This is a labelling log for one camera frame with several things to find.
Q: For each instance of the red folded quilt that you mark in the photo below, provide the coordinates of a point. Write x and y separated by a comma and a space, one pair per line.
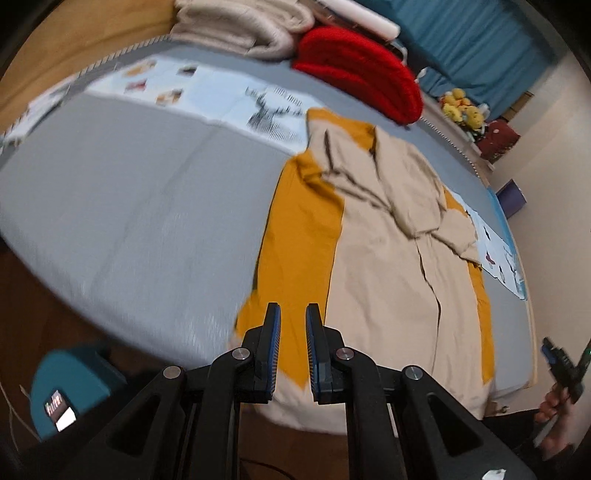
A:
364, 74

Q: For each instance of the dark red cushion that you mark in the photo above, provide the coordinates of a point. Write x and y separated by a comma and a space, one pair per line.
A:
498, 141

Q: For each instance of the teal box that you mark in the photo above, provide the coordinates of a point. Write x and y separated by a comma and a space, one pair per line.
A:
74, 392

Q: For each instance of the person's right hand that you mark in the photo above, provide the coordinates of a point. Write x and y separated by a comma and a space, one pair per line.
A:
558, 424

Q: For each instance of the white folded bedding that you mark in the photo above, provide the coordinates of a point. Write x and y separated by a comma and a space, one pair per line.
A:
364, 18

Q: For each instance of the yellow plush toys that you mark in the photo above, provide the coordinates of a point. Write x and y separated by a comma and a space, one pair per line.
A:
464, 110

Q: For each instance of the wooden headboard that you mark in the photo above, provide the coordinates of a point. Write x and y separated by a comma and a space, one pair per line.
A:
92, 50

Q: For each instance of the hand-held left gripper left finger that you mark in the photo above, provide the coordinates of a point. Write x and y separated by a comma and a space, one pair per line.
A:
275, 332

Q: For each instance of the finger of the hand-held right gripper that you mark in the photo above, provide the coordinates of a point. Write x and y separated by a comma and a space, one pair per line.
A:
550, 351

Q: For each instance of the bed with grey sheet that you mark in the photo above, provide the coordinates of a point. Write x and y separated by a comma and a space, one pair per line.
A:
115, 221

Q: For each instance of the blue curtain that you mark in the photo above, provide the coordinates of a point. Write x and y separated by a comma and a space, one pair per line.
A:
461, 41

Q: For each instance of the light blue printed bed runner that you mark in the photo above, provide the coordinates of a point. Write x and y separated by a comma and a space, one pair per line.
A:
207, 87

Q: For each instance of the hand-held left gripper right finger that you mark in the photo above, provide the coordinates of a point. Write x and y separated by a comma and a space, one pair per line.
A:
310, 337

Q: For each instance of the beige and mustard hooded jacket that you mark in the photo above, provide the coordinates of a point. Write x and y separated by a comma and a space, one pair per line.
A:
383, 286

